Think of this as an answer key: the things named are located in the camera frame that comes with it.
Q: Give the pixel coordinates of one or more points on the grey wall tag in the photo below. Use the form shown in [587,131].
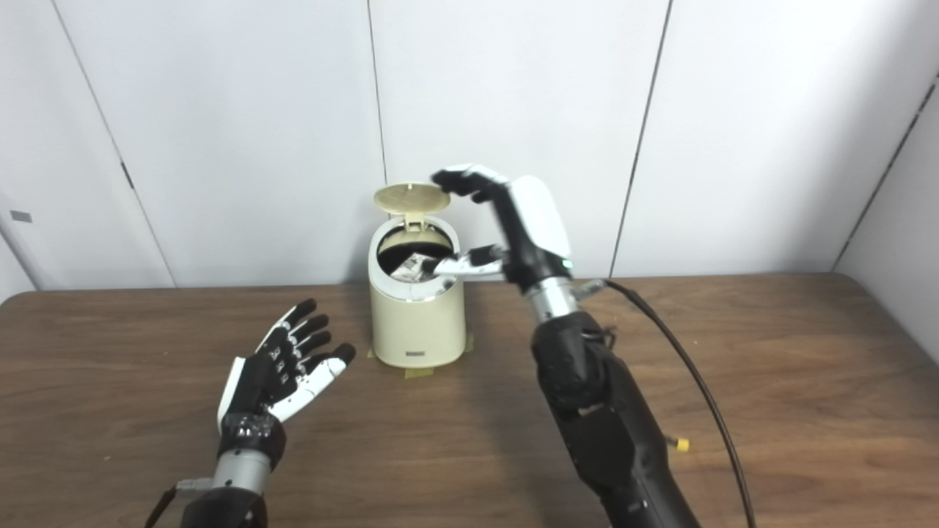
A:
[21,216]

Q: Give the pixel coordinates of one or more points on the white and black left hand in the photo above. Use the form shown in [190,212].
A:
[264,389]

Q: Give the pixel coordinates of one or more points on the white green milk carton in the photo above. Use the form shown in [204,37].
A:
[407,268]

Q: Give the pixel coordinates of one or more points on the white and black right hand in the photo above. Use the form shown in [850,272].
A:
[539,220]

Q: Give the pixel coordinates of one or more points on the cream-colored lidded bin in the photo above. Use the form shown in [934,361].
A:
[418,330]

